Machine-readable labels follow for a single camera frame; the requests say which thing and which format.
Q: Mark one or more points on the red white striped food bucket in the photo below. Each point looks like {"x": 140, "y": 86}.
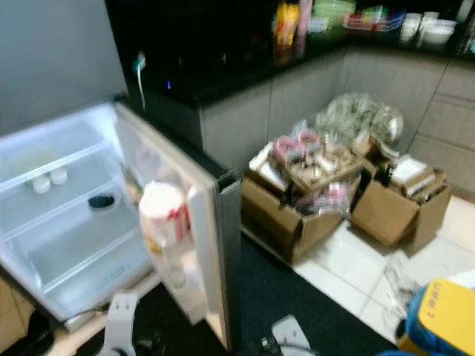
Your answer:
{"x": 163, "y": 215}

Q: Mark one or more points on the grey fridge door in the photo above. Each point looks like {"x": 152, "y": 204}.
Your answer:
{"x": 208, "y": 237}

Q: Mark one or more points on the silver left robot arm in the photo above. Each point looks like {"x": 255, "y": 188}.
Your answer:
{"x": 119, "y": 352}

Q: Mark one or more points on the glass fridge shelf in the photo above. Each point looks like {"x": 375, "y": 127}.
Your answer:
{"x": 52, "y": 152}
{"x": 89, "y": 248}
{"x": 59, "y": 206}

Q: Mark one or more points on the grey fridge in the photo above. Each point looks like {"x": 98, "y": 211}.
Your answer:
{"x": 59, "y": 59}

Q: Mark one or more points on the small white cup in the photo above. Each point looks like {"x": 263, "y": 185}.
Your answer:
{"x": 42, "y": 184}
{"x": 58, "y": 176}

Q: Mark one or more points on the small black bowl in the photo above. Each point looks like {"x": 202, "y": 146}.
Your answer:
{"x": 102, "y": 202}

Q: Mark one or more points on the black kitchen countertop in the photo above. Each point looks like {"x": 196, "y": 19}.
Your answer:
{"x": 215, "y": 74}

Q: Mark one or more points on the brown cardboard box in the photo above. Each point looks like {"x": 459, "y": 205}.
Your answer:
{"x": 382, "y": 215}
{"x": 282, "y": 222}

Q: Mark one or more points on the pink packaged item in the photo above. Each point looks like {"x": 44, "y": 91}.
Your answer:
{"x": 284, "y": 147}
{"x": 308, "y": 141}

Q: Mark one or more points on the black floor mat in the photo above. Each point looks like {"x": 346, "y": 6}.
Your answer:
{"x": 267, "y": 297}

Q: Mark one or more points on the grey kitchen cabinets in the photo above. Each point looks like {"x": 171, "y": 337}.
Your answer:
{"x": 289, "y": 104}

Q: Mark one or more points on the yellow bottle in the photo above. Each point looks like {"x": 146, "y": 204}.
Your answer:
{"x": 286, "y": 22}

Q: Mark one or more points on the wooden tray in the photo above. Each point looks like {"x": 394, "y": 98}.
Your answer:
{"x": 326, "y": 167}

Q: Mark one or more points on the large clear plastic bag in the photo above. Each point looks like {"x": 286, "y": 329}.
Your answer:
{"x": 360, "y": 119}

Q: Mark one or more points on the green bowl stack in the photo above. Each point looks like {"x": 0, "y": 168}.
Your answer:
{"x": 330, "y": 15}

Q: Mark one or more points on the blue dish rack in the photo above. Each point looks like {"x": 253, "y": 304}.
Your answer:
{"x": 378, "y": 18}

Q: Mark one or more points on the flat white box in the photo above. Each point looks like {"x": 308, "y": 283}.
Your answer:
{"x": 412, "y": 169}

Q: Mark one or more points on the crumpled clear plastic wrap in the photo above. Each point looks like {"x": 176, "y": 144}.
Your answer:
{"x": 401, "y": 282}

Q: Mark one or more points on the white bowl stack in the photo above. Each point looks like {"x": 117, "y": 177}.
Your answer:
{"x": 427, "y": 26}

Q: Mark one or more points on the blue yellow container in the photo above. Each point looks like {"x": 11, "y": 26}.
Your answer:
{"x": 441, "y": 315}

